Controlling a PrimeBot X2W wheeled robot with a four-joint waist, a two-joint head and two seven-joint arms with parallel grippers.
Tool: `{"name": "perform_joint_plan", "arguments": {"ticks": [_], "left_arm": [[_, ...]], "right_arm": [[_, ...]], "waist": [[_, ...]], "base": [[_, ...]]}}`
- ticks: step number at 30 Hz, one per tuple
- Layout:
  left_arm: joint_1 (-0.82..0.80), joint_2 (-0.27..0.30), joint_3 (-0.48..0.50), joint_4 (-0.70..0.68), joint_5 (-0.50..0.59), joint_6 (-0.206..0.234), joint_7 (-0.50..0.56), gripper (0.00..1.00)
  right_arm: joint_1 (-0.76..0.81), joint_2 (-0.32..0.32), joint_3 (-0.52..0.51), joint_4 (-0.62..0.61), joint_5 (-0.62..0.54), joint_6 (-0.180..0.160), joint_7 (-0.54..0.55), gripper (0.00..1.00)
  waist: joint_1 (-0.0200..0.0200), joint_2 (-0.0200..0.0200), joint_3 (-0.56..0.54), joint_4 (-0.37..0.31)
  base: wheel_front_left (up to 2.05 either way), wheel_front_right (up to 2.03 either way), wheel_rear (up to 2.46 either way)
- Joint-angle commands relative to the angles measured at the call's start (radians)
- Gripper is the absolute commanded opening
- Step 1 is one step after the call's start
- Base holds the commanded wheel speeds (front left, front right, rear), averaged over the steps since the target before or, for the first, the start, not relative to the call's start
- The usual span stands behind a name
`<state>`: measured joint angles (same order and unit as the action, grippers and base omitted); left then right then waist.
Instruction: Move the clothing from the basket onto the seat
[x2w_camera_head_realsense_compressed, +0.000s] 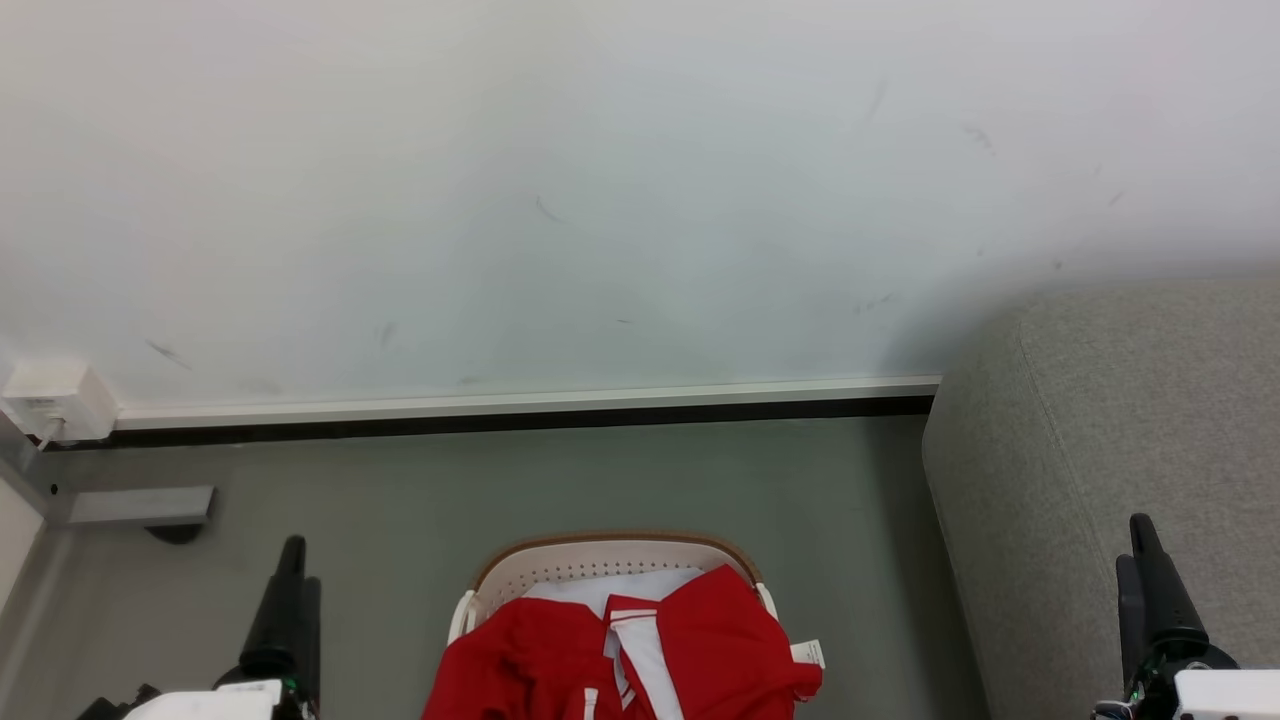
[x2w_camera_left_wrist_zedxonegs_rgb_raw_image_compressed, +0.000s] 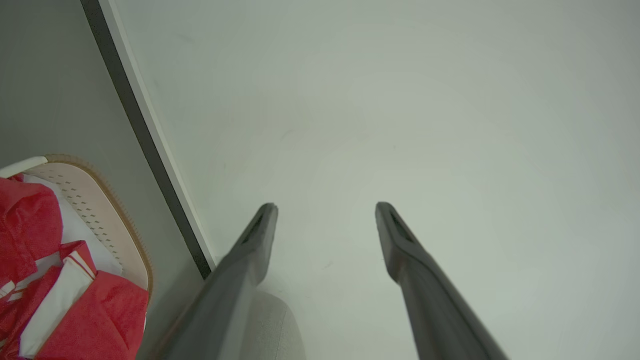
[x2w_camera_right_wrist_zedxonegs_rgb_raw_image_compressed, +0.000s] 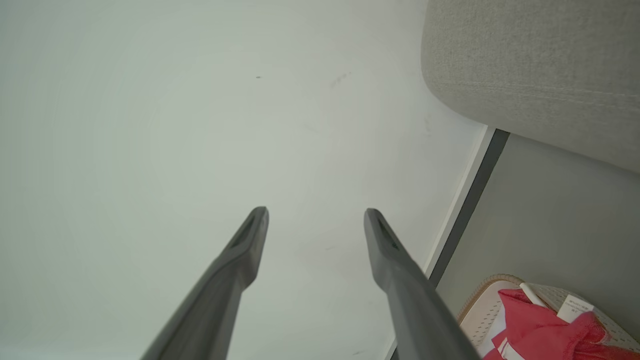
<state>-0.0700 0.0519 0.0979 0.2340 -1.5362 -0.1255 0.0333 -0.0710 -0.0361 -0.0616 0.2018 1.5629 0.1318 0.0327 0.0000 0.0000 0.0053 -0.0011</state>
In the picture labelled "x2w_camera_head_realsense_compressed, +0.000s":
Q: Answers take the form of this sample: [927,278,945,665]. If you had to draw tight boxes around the grey fabric sofa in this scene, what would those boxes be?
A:
[922,278,1280,720]

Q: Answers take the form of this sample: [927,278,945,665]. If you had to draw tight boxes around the white cloth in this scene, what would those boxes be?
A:
[523,567,707,619]

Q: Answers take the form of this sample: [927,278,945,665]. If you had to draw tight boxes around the white wall power box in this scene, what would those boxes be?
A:
[0,359,120,448]

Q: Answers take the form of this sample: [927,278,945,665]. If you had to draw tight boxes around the grey metal floor bracket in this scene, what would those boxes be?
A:
[67,486,217,546]

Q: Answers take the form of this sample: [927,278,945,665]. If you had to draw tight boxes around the white black baseboard strip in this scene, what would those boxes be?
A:
[45,375,943,451]

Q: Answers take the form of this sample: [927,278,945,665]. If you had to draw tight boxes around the red garment with white label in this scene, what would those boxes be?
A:
[603,565,827,720]

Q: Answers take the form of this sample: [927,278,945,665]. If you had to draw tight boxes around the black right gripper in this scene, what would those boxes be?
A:
[1094,513,1242,720]

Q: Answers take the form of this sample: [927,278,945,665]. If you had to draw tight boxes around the grey metal frame post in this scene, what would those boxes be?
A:
[0,405,73,531]

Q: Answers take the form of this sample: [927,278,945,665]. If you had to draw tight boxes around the cream perforated laundry basket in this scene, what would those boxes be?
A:
[448,530,780,647]

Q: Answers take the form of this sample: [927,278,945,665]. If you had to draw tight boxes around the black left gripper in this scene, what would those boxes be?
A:
[214,535,322,720]

